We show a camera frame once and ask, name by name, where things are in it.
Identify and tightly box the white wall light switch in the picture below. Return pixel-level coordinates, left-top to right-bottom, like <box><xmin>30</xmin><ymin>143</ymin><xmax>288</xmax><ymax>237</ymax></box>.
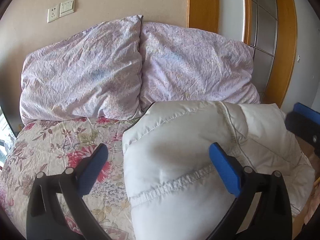
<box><xmin>60</xmin><ymin>0</ymin><xmax>75</xmax><ymax>17</ymax></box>

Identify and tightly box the white wall power socket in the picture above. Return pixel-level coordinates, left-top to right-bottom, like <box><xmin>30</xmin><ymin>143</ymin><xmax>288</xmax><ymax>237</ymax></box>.
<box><xmin>47</xmin><ymin>4</ymin><xmax>60</xmax><ymax>23</ymax></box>

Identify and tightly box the left lilac floral pillow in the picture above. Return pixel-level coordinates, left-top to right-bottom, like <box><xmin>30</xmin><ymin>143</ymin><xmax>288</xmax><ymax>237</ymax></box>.
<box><xmin>20</xmin><ymin>15</ymin><xmax>143</xmax><ymax>124</ymax></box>

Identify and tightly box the white puffy down jacket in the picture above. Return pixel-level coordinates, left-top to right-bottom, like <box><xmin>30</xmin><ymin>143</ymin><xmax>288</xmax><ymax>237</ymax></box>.
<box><xmin>123</xmin><ymin>101</ymin><xmax>315</xmax><ymax>239</ymax></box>

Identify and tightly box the floral bed sheet mattress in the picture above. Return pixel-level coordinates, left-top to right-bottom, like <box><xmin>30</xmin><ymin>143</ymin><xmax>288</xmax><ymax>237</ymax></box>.
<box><xmin>0</xmin><ymin>115</ymin><xmax>143</xmax><ymax>240</ymax></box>

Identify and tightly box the right lilac floral pillow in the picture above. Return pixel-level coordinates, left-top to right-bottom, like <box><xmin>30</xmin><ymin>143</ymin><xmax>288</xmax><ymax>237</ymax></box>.
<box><xmin>139</xmin><ymin>22</ymin><xmax>260</xmax><ymax>110</ymax></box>

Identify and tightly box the wooden headboard panel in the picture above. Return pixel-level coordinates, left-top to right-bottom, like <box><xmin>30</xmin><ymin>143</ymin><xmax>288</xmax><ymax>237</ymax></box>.
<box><xmin>187</xmin><ymin>0</ymin><xmax>220</xmax><ymax>33</ymax></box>

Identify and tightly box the lilac floral pillow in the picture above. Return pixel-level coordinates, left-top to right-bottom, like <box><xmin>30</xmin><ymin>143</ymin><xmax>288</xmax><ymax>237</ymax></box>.
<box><xmin>139</xmin><ymin>22</ymin><xmax>260</xmax><ymax>110</ymax></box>
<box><xmin>20</xmin><ymin>15</ymin><xmax>143</xmax><ymax>124</ymax></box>

